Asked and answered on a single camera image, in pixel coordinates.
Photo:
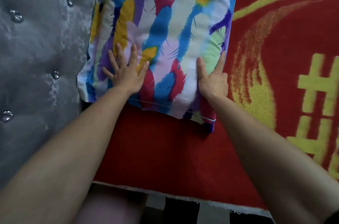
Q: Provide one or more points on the person's left hand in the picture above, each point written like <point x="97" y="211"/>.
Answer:
<point x="126" y="76"/>

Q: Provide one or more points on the person's right hand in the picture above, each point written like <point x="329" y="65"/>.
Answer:
<point x="214" y="83"/>

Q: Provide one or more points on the person's left middle finger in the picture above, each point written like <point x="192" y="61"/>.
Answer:
<point x="121" y="54"/>

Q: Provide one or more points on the person's right thumb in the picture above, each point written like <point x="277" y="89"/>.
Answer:
<point x="202" y="68"/>

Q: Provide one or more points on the person's left little finger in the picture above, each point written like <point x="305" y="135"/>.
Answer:
<point x="107" y="72"/>

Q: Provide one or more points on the person's left thumb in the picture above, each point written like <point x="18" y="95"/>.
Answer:
<point x="143" y="69"/>

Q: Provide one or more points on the colourful feather print pillow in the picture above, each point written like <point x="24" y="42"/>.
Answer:
<point x="169" y="33"/>

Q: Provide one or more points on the person's right forearm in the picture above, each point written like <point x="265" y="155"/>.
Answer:
<point x="267" y="163"/>

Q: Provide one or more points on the person's left forearm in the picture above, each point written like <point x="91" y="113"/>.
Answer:
<point x="63" y="160"/>

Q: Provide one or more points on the crystal headboard button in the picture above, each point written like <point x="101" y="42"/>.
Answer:
<point x="16" y="16"/>
<point x="6" y="116"/>
<point x="69" y="1"/>
<point x="55" y="75"/>

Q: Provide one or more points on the grey tufted headboard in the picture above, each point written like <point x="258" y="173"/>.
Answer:
<point x="39" y="54"/>

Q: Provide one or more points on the red blanket with yellow pattern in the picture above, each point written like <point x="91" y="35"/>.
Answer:
<point x="286" y="46"/>

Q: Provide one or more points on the person's pink trouser leg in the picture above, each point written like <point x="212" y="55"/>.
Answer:
<point x="111" y="209"/>

